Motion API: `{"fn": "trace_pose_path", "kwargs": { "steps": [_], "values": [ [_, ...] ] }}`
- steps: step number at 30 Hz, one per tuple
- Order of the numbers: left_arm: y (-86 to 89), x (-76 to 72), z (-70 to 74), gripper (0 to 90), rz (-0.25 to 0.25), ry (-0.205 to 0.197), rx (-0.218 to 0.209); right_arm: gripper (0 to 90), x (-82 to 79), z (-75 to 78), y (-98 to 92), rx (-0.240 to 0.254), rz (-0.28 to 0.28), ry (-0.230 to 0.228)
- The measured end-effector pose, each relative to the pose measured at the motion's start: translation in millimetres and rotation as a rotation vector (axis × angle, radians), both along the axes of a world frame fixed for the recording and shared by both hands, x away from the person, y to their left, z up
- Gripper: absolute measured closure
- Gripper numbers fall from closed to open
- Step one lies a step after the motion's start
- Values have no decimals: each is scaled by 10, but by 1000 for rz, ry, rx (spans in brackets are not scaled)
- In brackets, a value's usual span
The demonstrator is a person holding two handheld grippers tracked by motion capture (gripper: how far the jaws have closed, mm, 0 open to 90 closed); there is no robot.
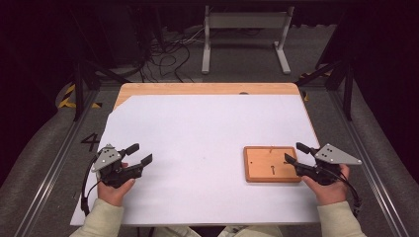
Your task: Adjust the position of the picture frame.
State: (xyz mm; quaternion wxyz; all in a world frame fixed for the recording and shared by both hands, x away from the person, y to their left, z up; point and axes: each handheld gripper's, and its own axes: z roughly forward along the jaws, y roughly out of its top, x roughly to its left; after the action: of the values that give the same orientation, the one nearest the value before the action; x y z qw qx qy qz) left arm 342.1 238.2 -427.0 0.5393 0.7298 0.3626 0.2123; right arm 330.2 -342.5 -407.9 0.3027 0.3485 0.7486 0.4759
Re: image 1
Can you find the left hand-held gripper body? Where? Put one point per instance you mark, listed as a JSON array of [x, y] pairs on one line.
[[105, 159]]

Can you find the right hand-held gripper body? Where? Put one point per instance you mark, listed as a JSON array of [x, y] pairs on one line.
[[332, 155]]

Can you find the wooden picture frame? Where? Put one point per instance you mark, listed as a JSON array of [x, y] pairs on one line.
[[263, 171]]

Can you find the person's left hand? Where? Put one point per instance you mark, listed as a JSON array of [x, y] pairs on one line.
[[113, 194]]

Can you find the person's right hand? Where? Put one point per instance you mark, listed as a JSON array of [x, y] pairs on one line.
[[329, 194]]

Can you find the yellow black hazard tape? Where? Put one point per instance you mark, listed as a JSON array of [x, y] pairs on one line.
[[305, 96], [67, 98]]

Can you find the white paper sheet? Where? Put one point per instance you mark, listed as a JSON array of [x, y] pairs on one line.
[[197, 138]]

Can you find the black metal stand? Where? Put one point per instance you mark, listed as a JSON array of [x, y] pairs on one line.
[[78, 92], [347, 95]]

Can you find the person's legs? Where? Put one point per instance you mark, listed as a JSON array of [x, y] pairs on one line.
[[178, 232]]

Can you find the white metal stand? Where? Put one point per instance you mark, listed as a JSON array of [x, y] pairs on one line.
[[247, 20]]

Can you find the aluminium floor rail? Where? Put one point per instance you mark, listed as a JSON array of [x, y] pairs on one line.
[[49, 177], [372, 171]]

